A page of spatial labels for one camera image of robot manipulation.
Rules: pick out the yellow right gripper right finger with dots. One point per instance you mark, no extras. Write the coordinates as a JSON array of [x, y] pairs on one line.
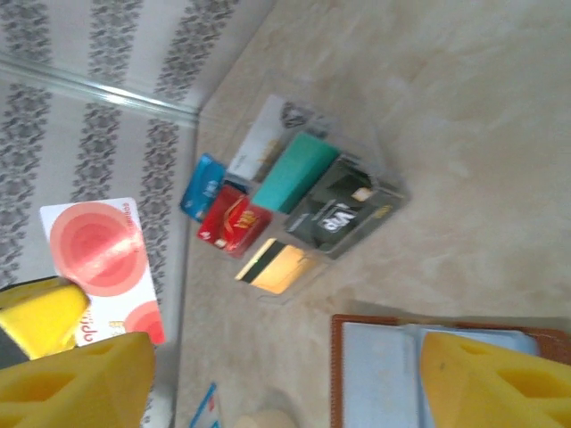
[[490, 392]]

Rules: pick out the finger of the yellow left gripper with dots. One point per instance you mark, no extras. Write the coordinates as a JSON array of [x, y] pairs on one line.
[[44, 316]]

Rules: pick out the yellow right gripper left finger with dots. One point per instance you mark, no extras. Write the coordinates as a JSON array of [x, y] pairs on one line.
[[67, 392]]

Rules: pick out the white card with red circles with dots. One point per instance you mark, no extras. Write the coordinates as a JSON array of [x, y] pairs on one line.
[[102, 249]]

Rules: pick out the orange-framed smartphone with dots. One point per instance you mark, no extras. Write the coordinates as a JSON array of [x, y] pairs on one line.
[[379, 379]]

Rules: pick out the black VIP card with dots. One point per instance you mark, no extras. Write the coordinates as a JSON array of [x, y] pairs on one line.
[[334, 214]]

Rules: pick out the gold card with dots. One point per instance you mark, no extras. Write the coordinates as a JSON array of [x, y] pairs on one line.
[[285, 267]]

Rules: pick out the white card with dark emblem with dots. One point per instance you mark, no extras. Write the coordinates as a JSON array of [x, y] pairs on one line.
[[259, 142]]

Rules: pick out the teal card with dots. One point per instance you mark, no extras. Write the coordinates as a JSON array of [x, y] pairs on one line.
[[294, 171]]

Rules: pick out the white card with blue print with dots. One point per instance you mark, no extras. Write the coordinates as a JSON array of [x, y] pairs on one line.
[[207, 405]]

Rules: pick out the clear plastic card sleeve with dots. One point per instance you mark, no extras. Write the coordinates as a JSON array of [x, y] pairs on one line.
[[392, 191]]

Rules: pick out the aluminium left side rail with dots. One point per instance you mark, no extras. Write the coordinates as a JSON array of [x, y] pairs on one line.
[[185, 267]]

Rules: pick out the aluminium left frame post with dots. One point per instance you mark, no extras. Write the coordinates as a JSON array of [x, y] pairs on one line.
[[98, 91]]

